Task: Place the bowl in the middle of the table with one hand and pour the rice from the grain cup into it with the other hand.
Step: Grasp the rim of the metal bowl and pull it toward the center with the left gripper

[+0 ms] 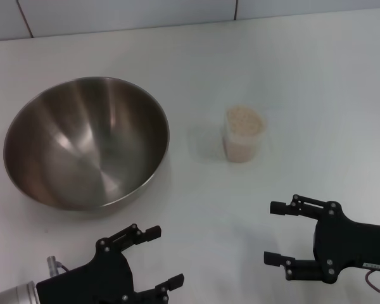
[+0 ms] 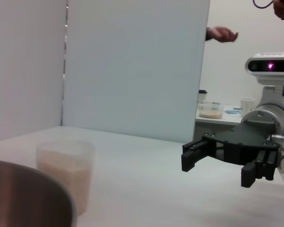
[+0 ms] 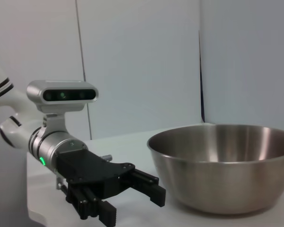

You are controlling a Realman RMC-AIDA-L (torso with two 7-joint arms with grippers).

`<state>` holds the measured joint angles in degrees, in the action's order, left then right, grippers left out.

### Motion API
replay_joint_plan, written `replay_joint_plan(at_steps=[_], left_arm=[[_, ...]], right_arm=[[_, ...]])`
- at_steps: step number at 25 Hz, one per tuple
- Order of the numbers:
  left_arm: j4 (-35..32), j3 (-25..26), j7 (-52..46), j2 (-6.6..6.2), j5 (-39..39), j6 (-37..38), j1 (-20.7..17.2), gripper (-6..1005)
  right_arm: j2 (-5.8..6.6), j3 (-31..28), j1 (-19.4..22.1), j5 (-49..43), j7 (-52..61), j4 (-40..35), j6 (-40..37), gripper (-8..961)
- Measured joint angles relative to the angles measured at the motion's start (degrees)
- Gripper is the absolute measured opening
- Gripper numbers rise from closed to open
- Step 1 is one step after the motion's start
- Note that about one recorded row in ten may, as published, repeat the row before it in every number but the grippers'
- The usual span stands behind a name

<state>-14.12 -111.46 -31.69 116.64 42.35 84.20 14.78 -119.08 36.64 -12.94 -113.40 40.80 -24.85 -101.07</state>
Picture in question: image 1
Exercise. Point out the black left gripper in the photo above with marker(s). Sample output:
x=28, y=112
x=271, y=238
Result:
x=95, y=278

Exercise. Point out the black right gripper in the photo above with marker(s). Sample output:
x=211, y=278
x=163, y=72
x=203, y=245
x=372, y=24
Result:
x=351, y=244

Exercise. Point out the clear plastic cup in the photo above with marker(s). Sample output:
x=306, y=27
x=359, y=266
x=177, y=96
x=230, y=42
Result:
x=228, y=149

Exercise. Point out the white rice grains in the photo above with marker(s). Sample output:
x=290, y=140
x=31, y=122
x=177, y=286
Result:
x=244, y=122

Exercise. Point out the stainless steel mixing bowl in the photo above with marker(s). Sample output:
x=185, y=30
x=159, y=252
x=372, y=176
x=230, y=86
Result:
x=82, y=145

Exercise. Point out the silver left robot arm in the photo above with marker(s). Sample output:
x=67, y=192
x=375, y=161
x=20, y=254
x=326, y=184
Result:
x=16, y=294

